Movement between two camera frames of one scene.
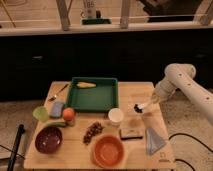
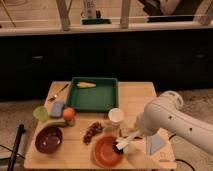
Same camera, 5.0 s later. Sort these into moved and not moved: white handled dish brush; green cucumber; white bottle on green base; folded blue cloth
Moved: white handled dish brush
Not moved: white bottle on green base; green cucumber; folded blue cloth
